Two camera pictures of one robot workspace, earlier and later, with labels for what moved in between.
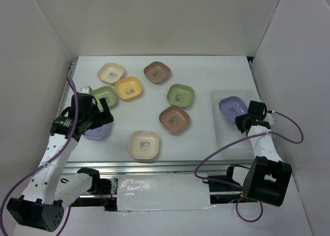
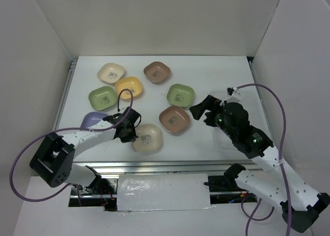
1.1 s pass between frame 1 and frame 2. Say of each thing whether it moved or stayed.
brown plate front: stayed
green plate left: stayed
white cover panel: stayed
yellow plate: stayed
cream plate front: moved
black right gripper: moved
